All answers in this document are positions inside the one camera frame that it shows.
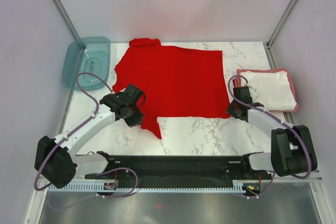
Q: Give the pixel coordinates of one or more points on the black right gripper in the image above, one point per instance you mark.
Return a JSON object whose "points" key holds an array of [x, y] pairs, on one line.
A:
{"points": [[230, 111]]}

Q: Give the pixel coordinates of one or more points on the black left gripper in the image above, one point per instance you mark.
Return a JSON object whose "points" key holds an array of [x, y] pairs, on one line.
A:
{"points": [[137, 120]]}

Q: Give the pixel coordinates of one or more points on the red t shirt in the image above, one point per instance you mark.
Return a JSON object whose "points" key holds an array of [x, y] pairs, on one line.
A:
{"points": [[177, 82]]}

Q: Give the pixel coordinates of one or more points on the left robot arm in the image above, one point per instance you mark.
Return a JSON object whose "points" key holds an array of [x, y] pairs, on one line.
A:
{"points": [[57, 159]]}

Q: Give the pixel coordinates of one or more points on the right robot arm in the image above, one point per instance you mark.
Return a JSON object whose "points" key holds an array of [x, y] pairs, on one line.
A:
{"points": [[292, 152]]}

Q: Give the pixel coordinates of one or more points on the pink folded t shirt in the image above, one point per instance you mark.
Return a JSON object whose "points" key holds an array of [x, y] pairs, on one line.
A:
{"points": [[292, 85]]}

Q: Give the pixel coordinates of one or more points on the white folded t shirt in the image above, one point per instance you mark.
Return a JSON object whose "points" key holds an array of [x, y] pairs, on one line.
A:
{"points": [[267, 90]]}

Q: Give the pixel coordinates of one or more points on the teal transparent plastic bin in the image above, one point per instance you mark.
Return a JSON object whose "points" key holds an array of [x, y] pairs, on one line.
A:
{"points": [[91, 56]]}

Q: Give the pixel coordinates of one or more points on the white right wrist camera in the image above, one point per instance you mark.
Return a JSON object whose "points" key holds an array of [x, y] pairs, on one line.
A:
{"points": [[253, 92]]}

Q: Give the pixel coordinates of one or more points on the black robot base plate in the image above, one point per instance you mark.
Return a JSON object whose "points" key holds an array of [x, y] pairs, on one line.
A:
{"points": [[177, 169]]}

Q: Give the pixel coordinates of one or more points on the white slotted cable duct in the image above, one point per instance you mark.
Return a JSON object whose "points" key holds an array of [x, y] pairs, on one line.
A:
{"points": [[104, 186]]}

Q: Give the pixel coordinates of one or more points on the aluminium frame rail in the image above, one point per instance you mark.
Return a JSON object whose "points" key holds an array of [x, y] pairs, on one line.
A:
{"points": [[314, 177]]}

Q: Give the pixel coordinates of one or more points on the right aluminium corner post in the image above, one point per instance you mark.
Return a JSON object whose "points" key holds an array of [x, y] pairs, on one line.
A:
{"points": [[279, 26]]}

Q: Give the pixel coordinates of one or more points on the aluminium corner post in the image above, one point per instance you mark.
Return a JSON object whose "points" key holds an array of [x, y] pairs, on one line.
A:
{"points": [[66, 18], [279, 26]]}

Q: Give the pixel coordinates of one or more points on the left aluminium corner post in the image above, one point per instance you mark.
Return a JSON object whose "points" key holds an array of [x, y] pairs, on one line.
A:
{"points": [[66, 18]]}

